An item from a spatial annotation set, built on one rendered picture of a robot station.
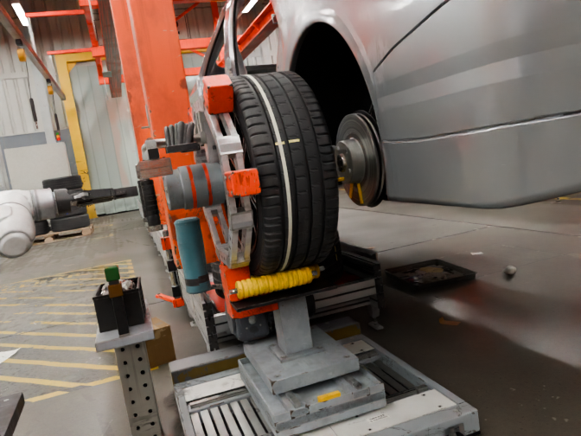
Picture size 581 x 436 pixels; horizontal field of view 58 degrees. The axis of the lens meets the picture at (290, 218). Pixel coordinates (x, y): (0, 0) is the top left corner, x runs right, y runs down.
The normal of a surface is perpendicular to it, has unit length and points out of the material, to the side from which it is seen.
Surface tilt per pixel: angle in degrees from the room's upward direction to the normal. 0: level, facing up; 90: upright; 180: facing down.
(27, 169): 90
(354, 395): 90
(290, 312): 90
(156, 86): 90
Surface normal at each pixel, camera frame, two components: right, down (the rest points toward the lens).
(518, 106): -0.68, 0.26
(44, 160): 0.32, 0.07
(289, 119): 0.20, -0.40
